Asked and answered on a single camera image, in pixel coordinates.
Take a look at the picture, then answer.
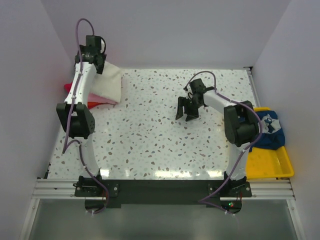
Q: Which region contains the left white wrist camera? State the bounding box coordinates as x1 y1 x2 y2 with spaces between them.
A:
100 39 106 54

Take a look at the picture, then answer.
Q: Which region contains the orange folded t shirt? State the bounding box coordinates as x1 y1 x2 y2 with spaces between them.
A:
87 102 101 110

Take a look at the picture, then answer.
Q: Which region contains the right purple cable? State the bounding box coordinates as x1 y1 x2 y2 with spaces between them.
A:
183 71 263 210

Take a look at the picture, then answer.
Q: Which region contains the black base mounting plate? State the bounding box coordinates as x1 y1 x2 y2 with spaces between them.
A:
73 176 252 211

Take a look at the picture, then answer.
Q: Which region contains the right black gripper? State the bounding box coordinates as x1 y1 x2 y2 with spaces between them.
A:
175 96 203 122

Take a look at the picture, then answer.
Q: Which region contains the red folded t shirt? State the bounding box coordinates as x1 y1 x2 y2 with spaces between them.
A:
63 83 72 93

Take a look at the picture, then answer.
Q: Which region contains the aluminium frame rail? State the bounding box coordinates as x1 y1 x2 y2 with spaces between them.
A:
20 68 302 240

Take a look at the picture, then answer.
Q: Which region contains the navy blue t shirt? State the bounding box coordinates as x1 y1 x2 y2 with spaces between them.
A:
249 110 286 152

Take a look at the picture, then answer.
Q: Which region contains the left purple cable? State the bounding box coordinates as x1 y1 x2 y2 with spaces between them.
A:
61 17 111 215

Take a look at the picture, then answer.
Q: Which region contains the pink folded t shirt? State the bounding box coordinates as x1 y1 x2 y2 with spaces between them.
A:
88 93 118 105

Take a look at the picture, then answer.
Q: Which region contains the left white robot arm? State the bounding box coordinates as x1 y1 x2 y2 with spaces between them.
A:
56 35 107 196

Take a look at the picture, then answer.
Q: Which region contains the cream t shirt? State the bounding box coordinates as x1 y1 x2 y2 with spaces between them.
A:
89 61 122 103

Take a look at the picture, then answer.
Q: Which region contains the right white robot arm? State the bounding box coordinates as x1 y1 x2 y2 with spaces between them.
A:
175 78 261 197

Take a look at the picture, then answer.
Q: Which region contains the purple cable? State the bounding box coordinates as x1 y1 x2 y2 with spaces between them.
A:
183 71 263 210
61 17 111 215

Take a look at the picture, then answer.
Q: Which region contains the yellow plastic tray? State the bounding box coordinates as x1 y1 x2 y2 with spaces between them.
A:
246 107 295 179

